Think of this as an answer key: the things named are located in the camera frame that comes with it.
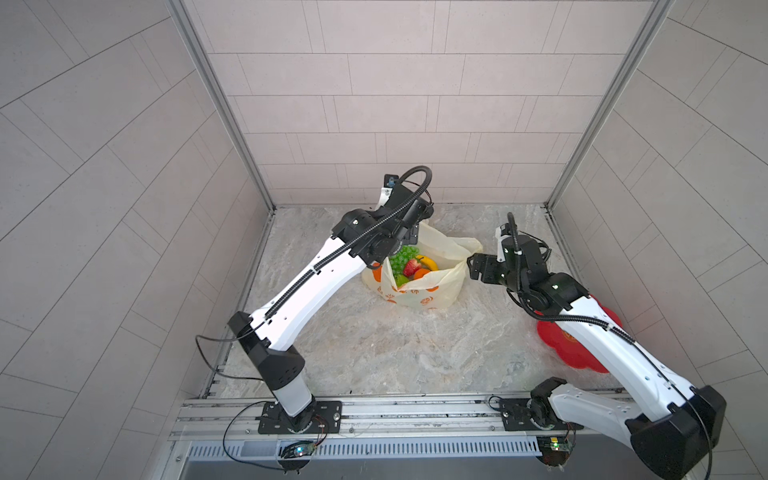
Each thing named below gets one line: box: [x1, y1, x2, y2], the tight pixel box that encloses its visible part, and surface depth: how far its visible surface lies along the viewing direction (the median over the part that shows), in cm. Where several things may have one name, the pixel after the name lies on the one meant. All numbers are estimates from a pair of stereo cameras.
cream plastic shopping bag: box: [363, 221, 483, 310], surface depth 84 cm
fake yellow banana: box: [416, 255, 439, 271], surface depth 99 cm
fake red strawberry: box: [403, 258, 421, 277], surface depth 98 cm
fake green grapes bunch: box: [390, 245, 420, 275], surface depth 98 cm
